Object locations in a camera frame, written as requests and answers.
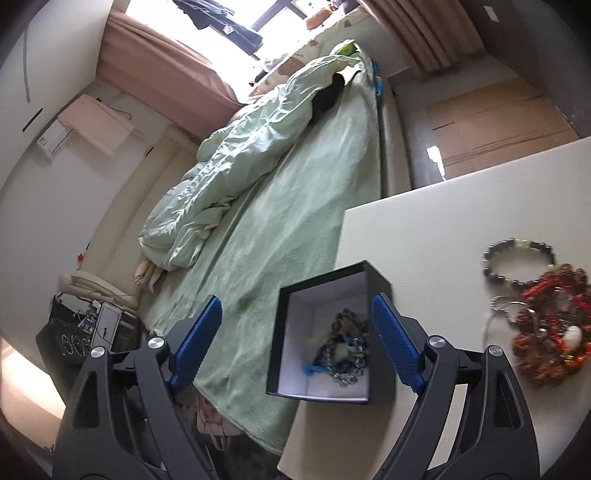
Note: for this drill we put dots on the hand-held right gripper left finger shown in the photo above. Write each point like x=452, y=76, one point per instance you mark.
x=196, y=339

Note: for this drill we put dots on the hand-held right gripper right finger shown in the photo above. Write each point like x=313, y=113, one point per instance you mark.
x=397, y=344

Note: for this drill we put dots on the black jewelry box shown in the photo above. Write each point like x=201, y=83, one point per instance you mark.
x=330, y=332

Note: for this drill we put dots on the white table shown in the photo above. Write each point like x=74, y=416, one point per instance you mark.
x=461, y=286

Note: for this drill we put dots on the black bag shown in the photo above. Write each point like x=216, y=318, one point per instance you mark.
x=87, y=332

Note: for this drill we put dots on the green bed sheet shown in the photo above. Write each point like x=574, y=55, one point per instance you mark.
x=295, y=258

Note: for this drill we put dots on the cream bed headboard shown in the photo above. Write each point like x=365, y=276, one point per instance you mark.
x=134, y=207

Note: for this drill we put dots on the green quilt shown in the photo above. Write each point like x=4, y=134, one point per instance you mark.
x=258, y=152

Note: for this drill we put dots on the air conditioner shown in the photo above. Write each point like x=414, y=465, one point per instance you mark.
x=87, y=124

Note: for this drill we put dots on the cardboard sheet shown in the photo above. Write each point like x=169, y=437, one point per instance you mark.
x=498, y=124

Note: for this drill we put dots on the black cloth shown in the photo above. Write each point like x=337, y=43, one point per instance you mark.
x=328, y=94

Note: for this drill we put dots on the pink curtain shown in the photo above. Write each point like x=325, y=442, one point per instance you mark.
x=171, y=64

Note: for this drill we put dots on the patterned pillow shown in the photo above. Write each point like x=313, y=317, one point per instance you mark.
x=300, y=50

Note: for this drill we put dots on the dark hanging clothes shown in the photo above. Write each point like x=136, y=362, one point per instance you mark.
x=217, y=18

